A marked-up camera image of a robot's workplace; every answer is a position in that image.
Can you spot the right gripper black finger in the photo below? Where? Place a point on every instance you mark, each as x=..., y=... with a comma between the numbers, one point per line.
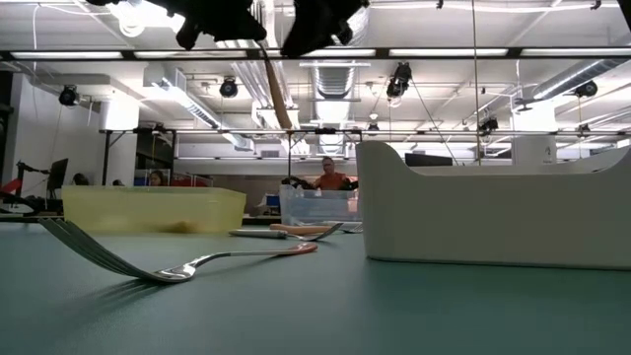
x=310, y=29

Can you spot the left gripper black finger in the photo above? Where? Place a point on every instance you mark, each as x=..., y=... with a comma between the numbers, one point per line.
x=227, y=22

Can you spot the black ceiling spotlight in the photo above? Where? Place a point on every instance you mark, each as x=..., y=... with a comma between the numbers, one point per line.
x=228, y=88
x=69, y=95
x=399, y=81
x=586, y=89
x=488, y=123

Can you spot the person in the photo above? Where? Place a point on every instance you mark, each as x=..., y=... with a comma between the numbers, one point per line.
x=80, y=179
x=157, y=178
x=331, y=178

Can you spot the black monitor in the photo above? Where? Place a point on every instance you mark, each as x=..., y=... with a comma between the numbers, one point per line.
x=57, y=173
x=428, y=159

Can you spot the yellow translucent plastic bin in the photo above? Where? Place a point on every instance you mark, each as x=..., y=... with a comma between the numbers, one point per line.
x=148, y=207

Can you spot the clear plastic bin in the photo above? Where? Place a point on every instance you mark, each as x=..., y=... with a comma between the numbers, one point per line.
x=320, y=207

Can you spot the white plastic bin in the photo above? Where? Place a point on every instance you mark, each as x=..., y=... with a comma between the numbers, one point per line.
x=493, y=222

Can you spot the green table mat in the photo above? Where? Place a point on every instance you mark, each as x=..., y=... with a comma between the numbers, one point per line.
x=394, y=315

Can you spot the silver ventilation duct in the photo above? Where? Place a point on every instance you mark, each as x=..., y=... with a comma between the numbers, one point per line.
x=335, y=81

